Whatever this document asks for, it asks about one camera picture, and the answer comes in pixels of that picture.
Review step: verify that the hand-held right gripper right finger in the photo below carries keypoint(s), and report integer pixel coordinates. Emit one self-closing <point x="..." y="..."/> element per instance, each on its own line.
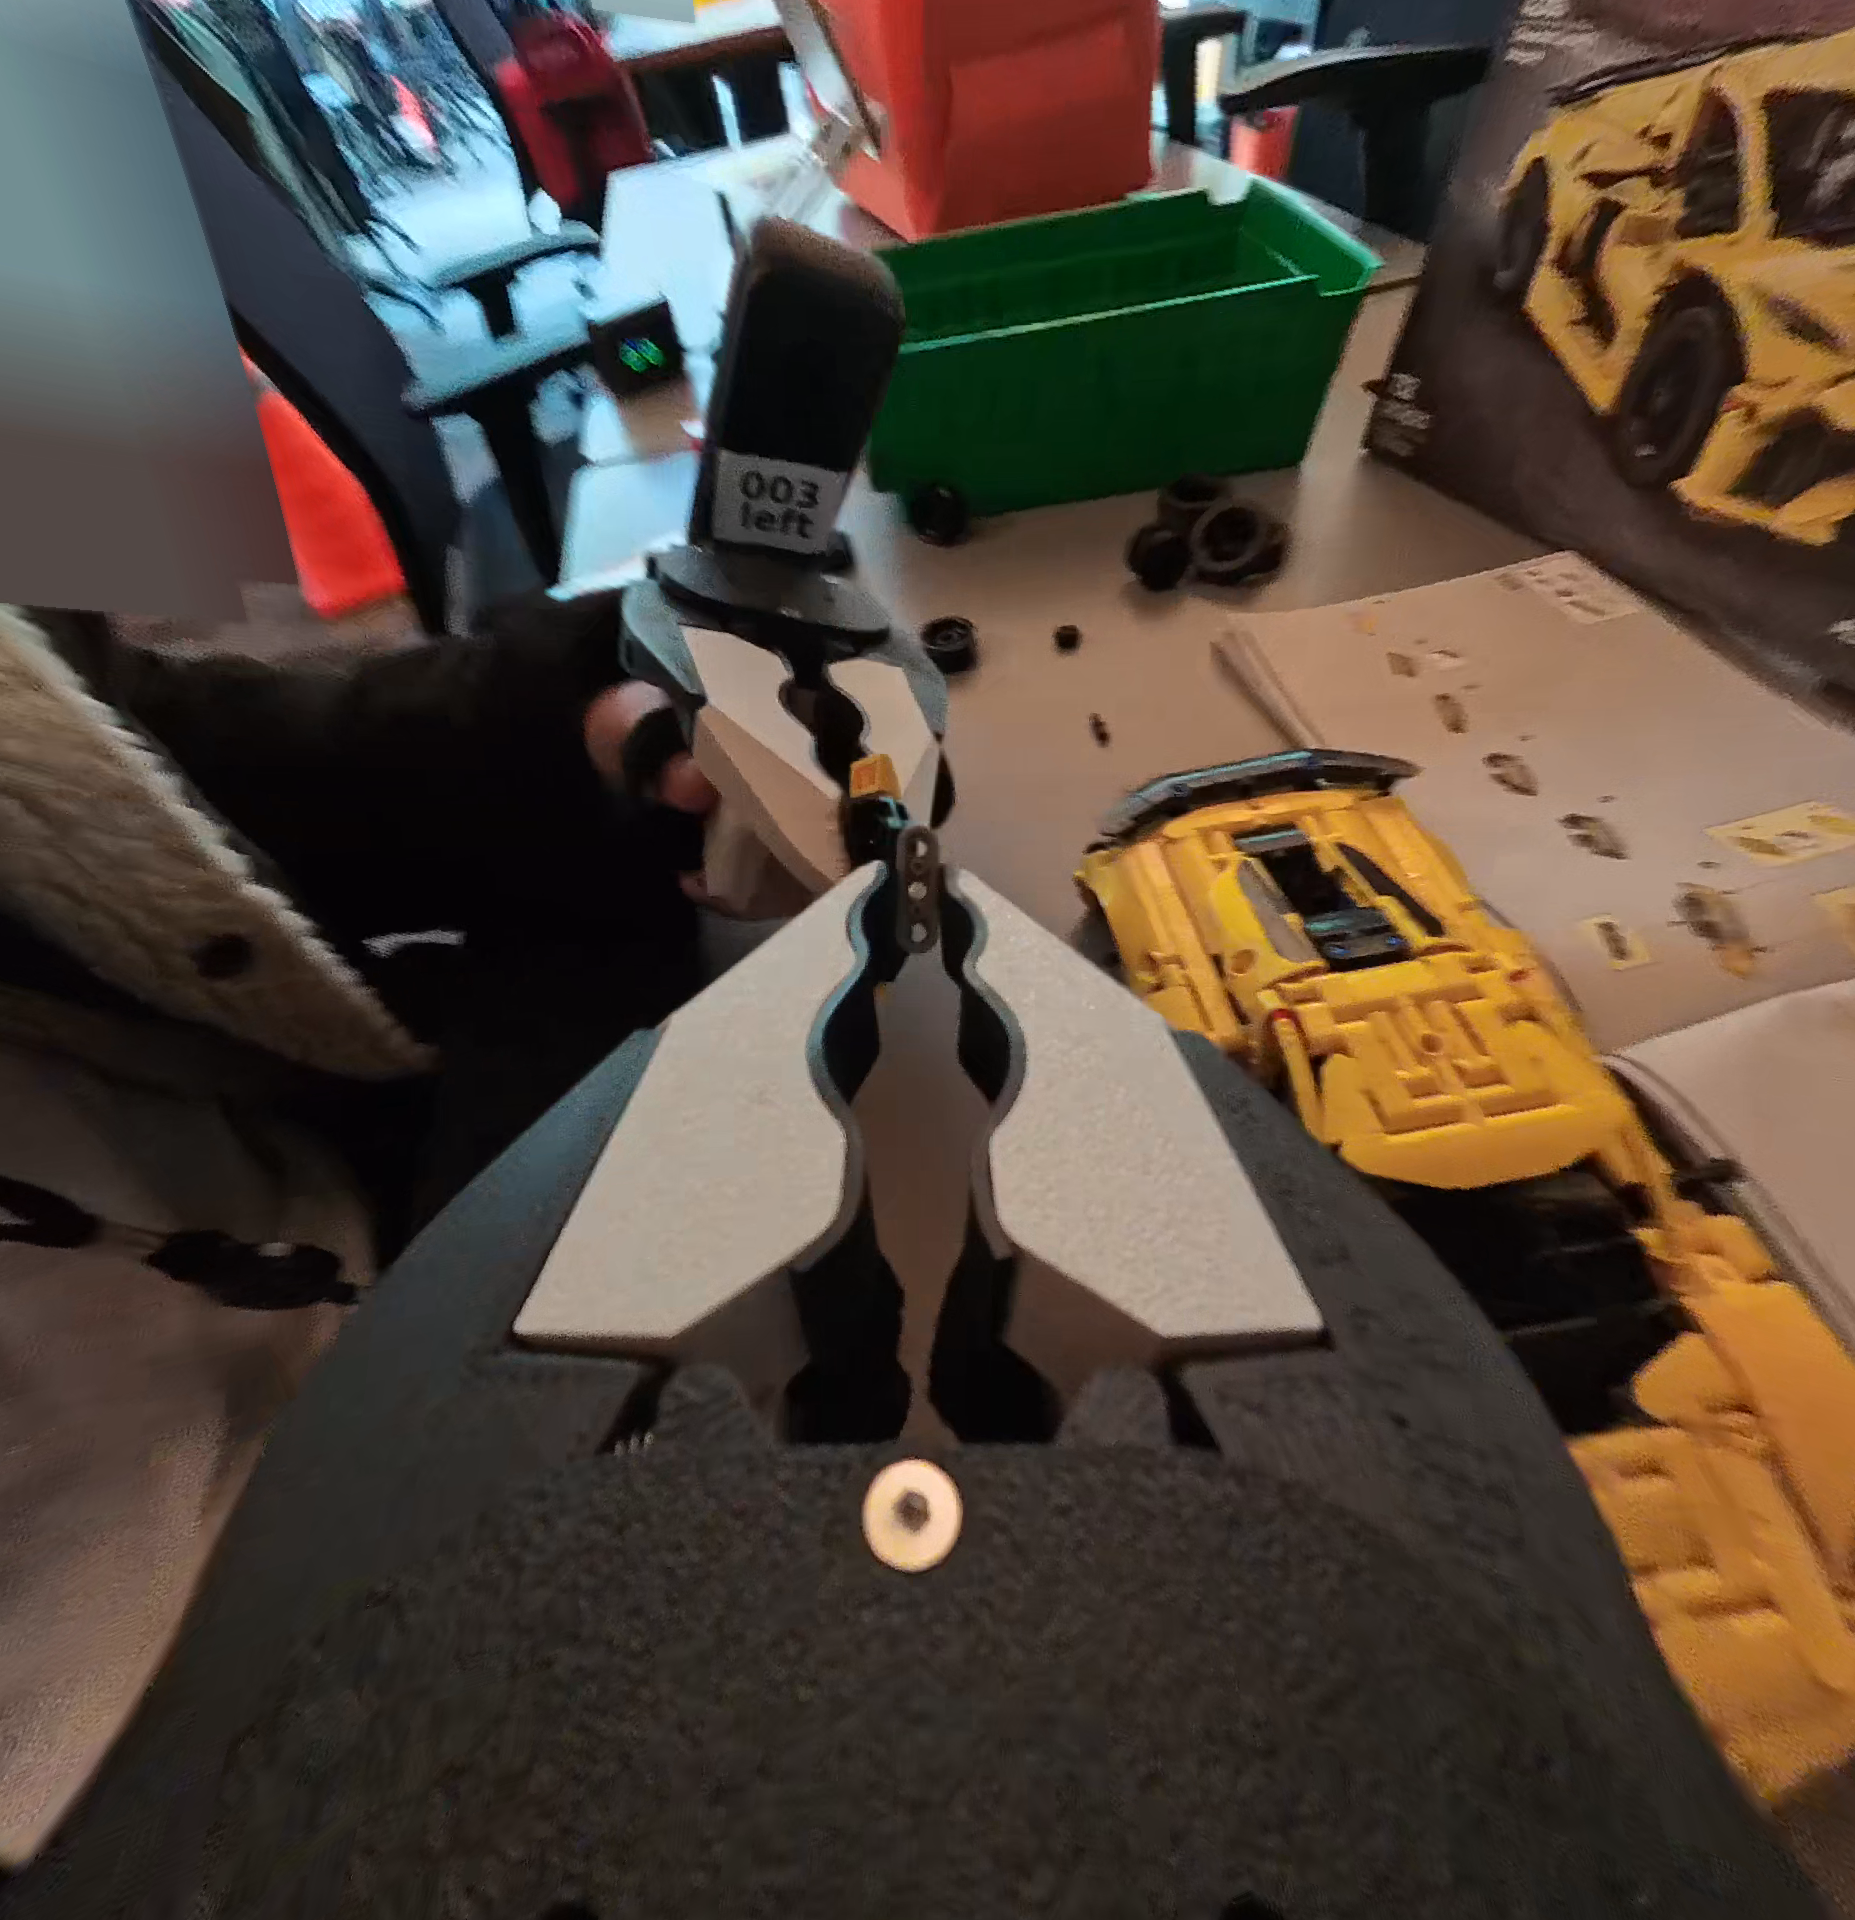
<point x="1150" y="1201"/>

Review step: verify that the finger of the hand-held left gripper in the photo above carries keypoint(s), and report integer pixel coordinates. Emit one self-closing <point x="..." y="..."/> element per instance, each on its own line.
<point x="762" y="749"/>
<point x="908" y="735"/>

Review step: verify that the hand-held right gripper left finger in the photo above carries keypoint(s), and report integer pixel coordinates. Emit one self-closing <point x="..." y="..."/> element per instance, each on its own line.
<point x="686" y="1186"/>

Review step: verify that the yellow and black brick assembly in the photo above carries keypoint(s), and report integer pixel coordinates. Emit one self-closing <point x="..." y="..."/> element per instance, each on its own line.
<point x="919" y="901"/>

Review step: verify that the yellow toy brick car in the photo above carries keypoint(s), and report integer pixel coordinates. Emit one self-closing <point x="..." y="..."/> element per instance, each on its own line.
<point x="1406" y="1051"/>

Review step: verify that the person's left forearm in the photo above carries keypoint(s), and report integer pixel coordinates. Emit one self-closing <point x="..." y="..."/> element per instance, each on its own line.
<point x="417" y="781"/>

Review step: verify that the person's left hand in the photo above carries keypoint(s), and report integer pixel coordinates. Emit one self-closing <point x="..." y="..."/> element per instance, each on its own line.
<point x="611" y="735"/>

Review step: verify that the black toy wheel rim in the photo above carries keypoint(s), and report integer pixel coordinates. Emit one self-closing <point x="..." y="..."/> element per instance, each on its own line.
<point x="949" y="642"/>

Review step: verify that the black box with green lights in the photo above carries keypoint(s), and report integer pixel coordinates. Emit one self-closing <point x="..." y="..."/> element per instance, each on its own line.
<point x="635" y="348"/>

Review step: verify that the black toy tyre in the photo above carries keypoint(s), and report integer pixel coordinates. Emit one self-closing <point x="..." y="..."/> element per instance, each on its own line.
<point x="1193" y="498"/>
<point x="940" y="513"/>
<point x="1242" y="544"/>
<point x="1158" y="556"/>

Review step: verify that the green plastic bin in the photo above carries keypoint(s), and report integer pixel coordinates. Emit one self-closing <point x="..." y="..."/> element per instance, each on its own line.
<point x="1107" y="377"/>

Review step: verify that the red fabric bin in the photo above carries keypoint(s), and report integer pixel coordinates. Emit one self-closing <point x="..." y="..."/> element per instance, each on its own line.
<point x="1003" y="104"/>

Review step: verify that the black office chair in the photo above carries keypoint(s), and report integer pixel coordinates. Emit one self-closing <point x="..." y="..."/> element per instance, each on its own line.
<point x="1363" y="104"/>
<point x="311" y="302"/>

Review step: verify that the open instruction booklet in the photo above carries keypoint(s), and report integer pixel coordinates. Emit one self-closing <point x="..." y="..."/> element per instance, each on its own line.
<point x="1542" y="706"/>

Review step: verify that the white shirt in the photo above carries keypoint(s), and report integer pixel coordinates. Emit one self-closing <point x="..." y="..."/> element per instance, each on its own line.
<point x="118" y="1502"/>

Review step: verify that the model car set box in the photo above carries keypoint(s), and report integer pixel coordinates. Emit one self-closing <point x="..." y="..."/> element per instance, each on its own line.
<point x="1692" y="302"/>

